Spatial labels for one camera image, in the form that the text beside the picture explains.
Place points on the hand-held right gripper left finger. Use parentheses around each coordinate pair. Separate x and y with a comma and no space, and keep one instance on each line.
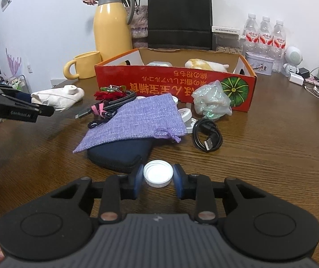
(138,181)

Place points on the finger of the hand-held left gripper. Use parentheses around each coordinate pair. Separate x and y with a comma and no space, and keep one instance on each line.
(24,95)
(46,111)

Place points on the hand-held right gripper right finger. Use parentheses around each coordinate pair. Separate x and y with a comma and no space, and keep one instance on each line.
(178,182)

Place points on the white cloth bag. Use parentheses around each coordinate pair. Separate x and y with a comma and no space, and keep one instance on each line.
(56,97)

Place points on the white bottle cap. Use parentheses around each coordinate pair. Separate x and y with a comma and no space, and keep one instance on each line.
(190,127)
(158,173)
(175,99)
(140,98)

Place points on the red artificial rose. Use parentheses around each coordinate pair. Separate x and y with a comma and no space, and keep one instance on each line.
(103,95)

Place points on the purple woven pouch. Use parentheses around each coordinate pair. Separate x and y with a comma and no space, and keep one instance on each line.
(126,120)

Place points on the clear bag iridescent filling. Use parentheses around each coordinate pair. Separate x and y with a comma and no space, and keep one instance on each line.
(209,100)

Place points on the red cardboard box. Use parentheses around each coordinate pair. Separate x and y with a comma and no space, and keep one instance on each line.
(162,81)

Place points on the metal storage cart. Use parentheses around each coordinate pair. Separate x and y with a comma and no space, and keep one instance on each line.
(17,83)

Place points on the dark blue zip case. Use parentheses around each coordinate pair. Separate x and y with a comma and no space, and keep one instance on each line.
(114,156)

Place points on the yellow mug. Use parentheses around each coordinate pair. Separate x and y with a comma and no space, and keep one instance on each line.
(88,64)

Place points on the yellow thermos jug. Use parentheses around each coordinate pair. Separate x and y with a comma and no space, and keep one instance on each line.
(112,28)

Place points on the white plastic box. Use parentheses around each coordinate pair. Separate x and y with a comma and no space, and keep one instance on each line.
(160,64)

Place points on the yellow white plush toy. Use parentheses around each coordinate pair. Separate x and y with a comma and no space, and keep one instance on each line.
(204,64)

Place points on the patterned flower vase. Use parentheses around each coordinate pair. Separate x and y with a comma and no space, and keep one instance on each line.
(139,22)

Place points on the clear container of nuts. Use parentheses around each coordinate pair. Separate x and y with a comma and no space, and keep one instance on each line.
(226,48)

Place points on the printed tin box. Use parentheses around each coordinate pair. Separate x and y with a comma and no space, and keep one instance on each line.
(259,65)

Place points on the black paper bag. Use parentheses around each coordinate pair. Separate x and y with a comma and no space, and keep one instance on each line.
(179,14)

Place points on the clear water bottle red label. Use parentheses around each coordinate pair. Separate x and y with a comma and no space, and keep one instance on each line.
(279,39)
(266,36)
(251,33)

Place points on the black power adapter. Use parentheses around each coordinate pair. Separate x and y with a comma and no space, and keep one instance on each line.
(304,73)

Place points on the white robot toy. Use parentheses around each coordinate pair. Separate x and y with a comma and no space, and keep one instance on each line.
(293,55)

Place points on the white wall outlet strip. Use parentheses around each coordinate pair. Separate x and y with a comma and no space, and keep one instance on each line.
(57,83)

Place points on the purple flower wall sticker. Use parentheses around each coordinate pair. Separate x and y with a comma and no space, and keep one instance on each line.
(14,64)

